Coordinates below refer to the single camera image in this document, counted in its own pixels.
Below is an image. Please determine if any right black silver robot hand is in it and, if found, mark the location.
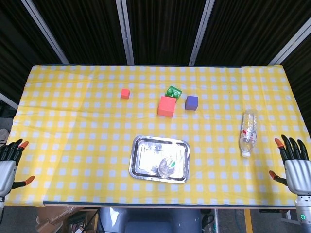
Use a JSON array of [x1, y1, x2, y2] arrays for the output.
[[268, 134, 311, 196]]

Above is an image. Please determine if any black corrugated partition panel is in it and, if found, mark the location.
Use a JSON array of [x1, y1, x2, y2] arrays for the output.
[[195, 0, 311, 66], [126, 0, 207, 66], [0, 0, 61, 98], [33, 0, 128, 65]]

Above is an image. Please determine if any large red cube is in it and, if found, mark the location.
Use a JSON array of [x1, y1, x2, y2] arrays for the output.
[[157, 96, 177, 118]]

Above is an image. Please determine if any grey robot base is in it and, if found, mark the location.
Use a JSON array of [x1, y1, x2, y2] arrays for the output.
[[98, 207, 203, 233]]

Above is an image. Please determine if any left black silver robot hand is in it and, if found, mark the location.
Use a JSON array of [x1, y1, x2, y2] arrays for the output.
[[0, 138, 36, 198]]

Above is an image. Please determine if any white partition post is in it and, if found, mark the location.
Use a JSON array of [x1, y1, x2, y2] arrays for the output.
[[21, 0, 70, 65], [115, 0, 135, 66], [268, 23, 311, 66], [0, 92, 19, 110], [188, 0, 215, 66]]

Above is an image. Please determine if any metal table leg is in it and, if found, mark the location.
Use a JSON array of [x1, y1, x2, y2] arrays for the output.
[[212, 208, 221, 233]]

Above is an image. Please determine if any rectangular metal tray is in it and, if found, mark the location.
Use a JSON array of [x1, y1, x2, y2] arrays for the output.
[[128, 135, 191, 184]]

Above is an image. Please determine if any green toy brick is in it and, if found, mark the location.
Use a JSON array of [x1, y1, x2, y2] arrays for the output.
[[165, 85, 183, 100]]

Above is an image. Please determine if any yellow white checkered tablecloth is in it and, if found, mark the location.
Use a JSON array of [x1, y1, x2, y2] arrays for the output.
[[4, 64, 311, 207]]

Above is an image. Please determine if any clear bottle with white cap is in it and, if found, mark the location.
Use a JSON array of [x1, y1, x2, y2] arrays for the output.
[[238, 109, 259, 158]]

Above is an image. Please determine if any clear bottle with green cap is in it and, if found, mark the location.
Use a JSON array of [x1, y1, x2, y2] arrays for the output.
[[158, 157, 176, 179]]

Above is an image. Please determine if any purple cube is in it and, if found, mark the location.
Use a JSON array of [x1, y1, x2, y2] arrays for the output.
[[185, 95, 199, 111]]

